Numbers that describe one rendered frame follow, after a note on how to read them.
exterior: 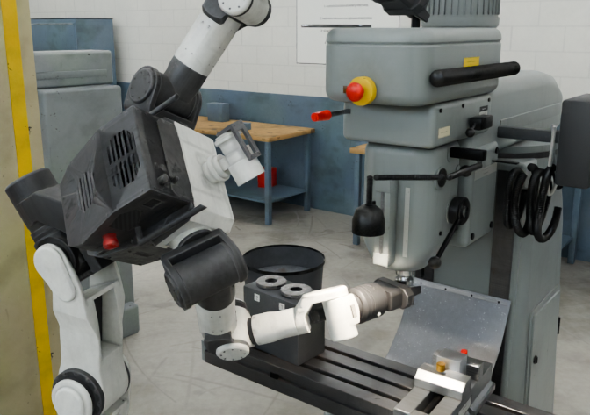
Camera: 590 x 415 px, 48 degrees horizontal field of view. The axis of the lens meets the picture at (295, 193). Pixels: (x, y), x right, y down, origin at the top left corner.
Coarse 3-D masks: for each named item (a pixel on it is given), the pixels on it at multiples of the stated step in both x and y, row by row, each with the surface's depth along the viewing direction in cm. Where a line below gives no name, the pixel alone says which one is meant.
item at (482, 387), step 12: (468, 360) 168; (468, 372) 167; (480, 372) 167; (480, 384) 169; (492, 384) 175; (408, 396) 159; (420, 396) 159; (432, 396) 163; (444, 396) 162; (468, 396) 161; (480, 396) 169; (396, 408) 154; (408, 408) 154; (420, 408) 157; (432, 408) 156; (444, 408) 154; (456, 408) 154; (468, 408) 163; (480, 408) 166
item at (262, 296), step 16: (256, 288) 195; (272, 288) 193; (288, 288) 191; (304, 288) 191; (256, 304) 194; (272, 304) 190; (288, 304) 185; (320, 304) 190; (304, 336) 187; (320, 336) 193; (272, 352) 193; (288, 352) 189; (304, 352) 188; (320, 352) 194
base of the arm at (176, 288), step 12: (204, 240) 137; (216, 240) 138; (228, 240) 135; (168, 252) 135; (180, 252) 135; (192, 252) 136; (240, 252) 134; (168, 264) 132; (240, 264) 133; (168, 276) 130; (240, 276) 134; (180, 288) 128; (180, 300) 130
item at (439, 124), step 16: (480, 96) 163; (352, 112) 155; (368, 112) 152; (384, 112) 150; (400, 112) 147; (416, 112) 145; (432, 112) 143; (448, 112) 147; (464, 112) 155; (480, 112) 162; (352, 128) 155; (368, 128) 153; (384, 128) 150; (400, 128) 148; (416, 128) 145; (432, 128) 144; (448, 128) 148; (464, 128) 156; (400, 144) 149; (416, 144) 146; (432, 144) 144
